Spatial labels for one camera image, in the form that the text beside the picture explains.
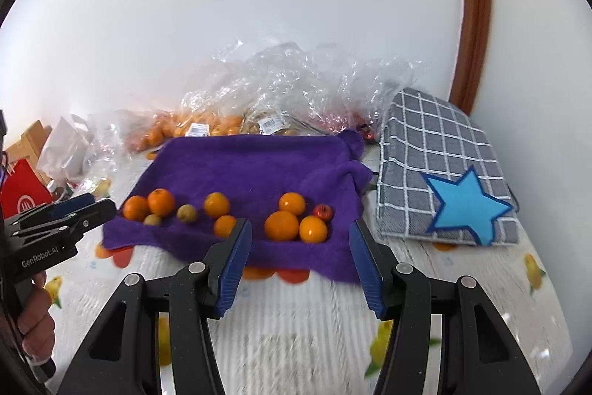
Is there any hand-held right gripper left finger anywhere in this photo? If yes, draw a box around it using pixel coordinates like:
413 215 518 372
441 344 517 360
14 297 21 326
55 218 253 395

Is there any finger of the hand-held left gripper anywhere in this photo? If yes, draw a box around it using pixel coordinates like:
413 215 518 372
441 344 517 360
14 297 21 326
14 199 117 245
11 193 97 225

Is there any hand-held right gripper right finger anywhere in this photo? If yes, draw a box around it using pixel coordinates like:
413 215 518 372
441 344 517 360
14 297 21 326
349 219 542 395

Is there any large orange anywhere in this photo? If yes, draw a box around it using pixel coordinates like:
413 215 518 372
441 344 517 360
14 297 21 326
264 210 300 242

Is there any purple towel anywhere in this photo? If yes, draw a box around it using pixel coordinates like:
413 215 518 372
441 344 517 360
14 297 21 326
101 130 374 285

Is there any clear bag of red fruits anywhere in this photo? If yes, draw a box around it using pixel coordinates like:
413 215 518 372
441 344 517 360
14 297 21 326
305 53 426 141

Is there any person's left hand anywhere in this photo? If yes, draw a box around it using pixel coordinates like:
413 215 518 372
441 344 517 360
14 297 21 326
17 272 56 359

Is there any red paper bag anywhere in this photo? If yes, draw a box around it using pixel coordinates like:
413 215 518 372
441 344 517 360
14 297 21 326
0 159 54 217

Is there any white plastic bag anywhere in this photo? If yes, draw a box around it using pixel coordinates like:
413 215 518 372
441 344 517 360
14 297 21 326
37 115 93 183

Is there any wooden box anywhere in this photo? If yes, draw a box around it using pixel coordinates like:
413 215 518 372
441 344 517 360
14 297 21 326
7 120 54 174

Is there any fruit print tablecloth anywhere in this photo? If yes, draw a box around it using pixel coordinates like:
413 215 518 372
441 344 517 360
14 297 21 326
46 136 574 395

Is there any clear plastic bag of oranges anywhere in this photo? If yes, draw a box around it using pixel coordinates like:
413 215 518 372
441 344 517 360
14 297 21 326
125 108 250 155

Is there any grey checked cushion blue star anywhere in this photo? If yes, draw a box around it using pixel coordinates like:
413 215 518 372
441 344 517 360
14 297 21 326
374 87 521 248

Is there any crumpled clear plastic bag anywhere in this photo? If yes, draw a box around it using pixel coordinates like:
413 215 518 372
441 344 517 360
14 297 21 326
180 39 324 137

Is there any brown wooden door frame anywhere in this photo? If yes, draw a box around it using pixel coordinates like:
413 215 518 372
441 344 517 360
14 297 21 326
451 0 492 116

